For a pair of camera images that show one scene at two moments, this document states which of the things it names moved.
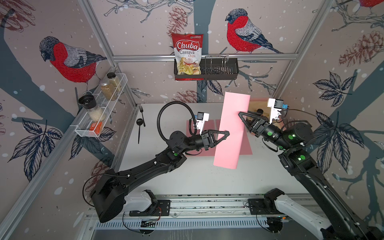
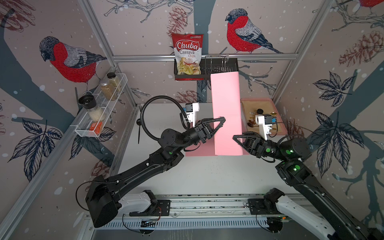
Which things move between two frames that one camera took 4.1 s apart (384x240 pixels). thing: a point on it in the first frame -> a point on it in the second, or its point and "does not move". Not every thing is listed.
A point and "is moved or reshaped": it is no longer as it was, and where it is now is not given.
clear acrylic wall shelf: (104, 104) does not move
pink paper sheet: (245, 148) does not move
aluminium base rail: (196, 206) does not move
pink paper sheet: (228, 149) is moved or reshaped
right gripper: (258, 125) -> (260, 148)
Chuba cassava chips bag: (188, 49) does not move
